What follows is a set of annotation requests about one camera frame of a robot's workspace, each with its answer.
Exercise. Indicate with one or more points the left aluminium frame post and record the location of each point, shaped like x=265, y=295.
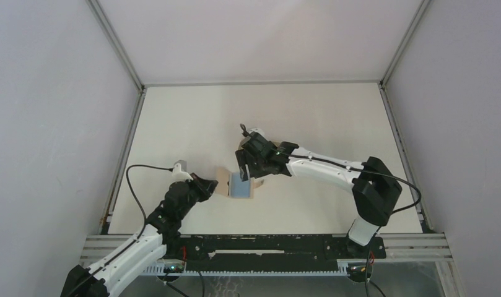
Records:
x=111, y=35

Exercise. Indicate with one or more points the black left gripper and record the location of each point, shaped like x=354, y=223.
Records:
x=206, y=186

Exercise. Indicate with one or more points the right green controller board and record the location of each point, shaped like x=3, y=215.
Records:
x=358, y=269

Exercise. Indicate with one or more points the aluminium frame post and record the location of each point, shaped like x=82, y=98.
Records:
x=404, y=43
x=111, y=35

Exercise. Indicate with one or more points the aluminium frame front rail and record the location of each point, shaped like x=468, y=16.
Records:
x=399, y=247

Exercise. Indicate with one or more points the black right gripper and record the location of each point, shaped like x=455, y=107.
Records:
x=244, y=158

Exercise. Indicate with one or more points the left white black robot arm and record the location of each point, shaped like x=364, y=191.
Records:
x=110, y=275

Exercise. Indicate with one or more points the left green controller board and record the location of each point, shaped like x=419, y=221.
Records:
x=174, y=268

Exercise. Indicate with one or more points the back aluminium frame rail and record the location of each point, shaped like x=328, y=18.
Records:
x=272, y=82

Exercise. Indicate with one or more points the right aluminium frame post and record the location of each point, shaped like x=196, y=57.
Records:
x=404, y=43

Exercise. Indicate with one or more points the green controller board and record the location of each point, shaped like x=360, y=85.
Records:
x=358, y=269
x=174, y=268

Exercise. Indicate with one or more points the aluminium frame rail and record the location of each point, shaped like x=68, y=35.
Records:
x=399, y=247
x=272, y=82

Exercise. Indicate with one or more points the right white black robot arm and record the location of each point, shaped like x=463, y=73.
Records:
x=374, y=189

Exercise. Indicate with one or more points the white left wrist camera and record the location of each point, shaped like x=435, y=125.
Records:
x=179, y=172

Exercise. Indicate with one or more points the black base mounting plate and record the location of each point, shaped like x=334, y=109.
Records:
x=270, y=253

